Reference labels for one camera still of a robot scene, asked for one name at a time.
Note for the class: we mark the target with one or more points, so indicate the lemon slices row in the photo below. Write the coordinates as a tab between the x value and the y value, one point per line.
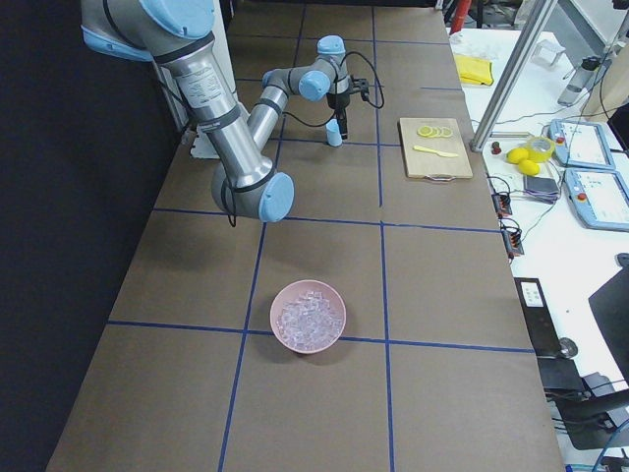
434	132

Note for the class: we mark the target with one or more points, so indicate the teach pendant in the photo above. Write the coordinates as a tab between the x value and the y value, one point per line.
599	197
580	144

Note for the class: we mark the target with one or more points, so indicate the yellow tape roll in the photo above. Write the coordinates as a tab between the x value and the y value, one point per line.
540	149

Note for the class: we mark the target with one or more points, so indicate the lower teach pendant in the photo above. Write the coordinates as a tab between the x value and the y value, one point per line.
599	197

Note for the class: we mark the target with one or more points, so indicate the upper teach pendant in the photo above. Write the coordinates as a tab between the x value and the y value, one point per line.
580	144

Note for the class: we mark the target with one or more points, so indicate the yellow plastic knife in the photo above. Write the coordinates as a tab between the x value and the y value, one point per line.
441	153

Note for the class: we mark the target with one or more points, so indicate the yellow cloth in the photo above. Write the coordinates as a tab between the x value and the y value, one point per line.
473	70

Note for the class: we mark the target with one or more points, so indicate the yellow lemon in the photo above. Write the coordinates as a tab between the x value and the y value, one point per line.
517	154
528	167

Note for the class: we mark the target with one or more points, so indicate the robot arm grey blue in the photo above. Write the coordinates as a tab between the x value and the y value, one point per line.
178	35

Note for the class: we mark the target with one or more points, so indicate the clear plastic bags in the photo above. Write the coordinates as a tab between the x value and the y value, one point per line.
467	44

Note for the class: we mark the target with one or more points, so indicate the pink bowl with ice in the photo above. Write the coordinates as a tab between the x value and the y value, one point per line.
307	316

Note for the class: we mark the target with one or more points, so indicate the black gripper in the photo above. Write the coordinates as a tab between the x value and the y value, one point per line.
339	101

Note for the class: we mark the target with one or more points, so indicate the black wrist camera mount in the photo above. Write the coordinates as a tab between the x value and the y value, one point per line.
359	86

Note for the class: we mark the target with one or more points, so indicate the light blue plastic cup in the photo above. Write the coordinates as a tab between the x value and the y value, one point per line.
333	135

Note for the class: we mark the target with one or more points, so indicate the purple dark notebook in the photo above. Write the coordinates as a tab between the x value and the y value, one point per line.
541	188

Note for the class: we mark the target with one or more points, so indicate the wooden cutting board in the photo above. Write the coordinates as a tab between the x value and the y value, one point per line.
421	165

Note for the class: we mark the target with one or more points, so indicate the aluminium frame post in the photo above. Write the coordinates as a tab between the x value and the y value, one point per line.
518	59

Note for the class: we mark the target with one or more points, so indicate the white pillar with base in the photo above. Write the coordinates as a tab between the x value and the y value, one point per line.
202	147

